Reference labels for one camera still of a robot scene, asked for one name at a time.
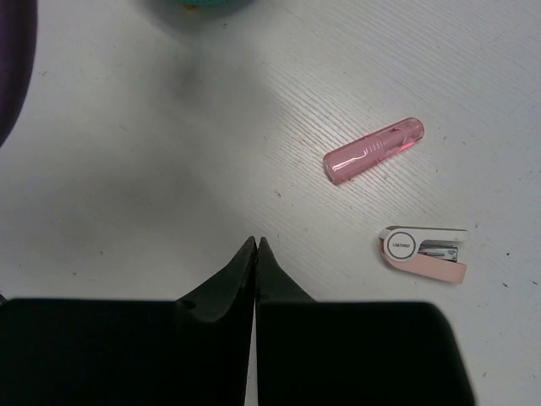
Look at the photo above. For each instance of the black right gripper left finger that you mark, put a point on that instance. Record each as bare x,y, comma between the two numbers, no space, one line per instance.
189,351

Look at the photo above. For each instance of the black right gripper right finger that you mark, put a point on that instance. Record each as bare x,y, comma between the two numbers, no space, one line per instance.
351,353

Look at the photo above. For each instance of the pink correction tape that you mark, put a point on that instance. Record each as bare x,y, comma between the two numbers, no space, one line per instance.
425,252

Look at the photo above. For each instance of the pink eraser stick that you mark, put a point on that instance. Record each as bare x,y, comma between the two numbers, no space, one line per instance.
348,161

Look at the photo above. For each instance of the teal round organizer container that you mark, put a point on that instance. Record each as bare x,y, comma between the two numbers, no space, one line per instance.
222,6

